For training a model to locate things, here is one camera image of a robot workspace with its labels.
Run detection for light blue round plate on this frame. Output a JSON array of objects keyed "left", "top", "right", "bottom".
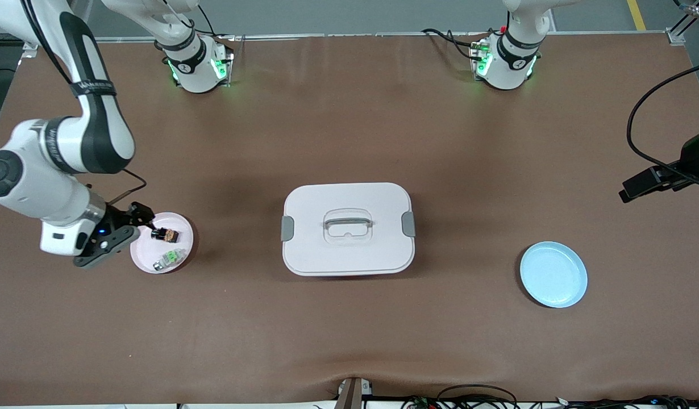
[{"left": 519, "top": 241, "right": 588, "bottom": 309}]

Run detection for black left base cable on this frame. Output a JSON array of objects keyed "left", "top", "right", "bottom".
[{"left": 421, "top": 27, "right": 476, "bottom": 60}]

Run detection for aluminium frame extrusion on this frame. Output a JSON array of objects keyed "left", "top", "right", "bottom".
[{"left": 665, "top": 11, "right": 699, "bottom": 46}]

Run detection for black table edge cables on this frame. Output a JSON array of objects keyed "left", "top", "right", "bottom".
[{"left": 554, "top": 395, "right": 699, "bottom": 409}]

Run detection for aluminium camera post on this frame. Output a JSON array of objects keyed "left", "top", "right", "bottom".
[{"left": 335, "top": 377, "right": 374, "bottom": 409}]

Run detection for white lidded storage box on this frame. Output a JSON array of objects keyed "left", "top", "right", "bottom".
[{"left": 280, "top": 181, "right": 417, "bottom": 276}]

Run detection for aluminium table frame rail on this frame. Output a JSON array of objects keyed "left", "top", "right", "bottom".
[{"left": 94, "top": 32, "right": 683, "bottom": 44}]

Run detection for black looped cable bundle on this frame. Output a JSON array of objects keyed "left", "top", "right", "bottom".
[{"left": 401, "top": 385, "right": 521, "bottom": 409}]

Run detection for pink round plate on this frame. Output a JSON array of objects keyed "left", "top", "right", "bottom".
[{"left": 130, "top": 212, "right": 194, "bottom": 275}]

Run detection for brown table mat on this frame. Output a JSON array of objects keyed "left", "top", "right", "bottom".
[{"left": 0, "top": 31, "right": 699, "bottom": 405}]

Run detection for black right base cable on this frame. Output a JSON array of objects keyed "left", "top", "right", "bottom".
[{"left": 197, "top": 6, "right": 219, "bottom": 37}]

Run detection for black base cable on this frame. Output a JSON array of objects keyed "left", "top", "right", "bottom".
[
  {"left": 197, "top": 6, "right": 219, "bottom": 37},
  {"left": 421, "top": 27, "right": 476, "bottom": 60}
]

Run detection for green push-button switch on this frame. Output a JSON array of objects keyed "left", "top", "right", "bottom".
[{"left": 153, "top": 248, "right": 186, "bottom": 272}]

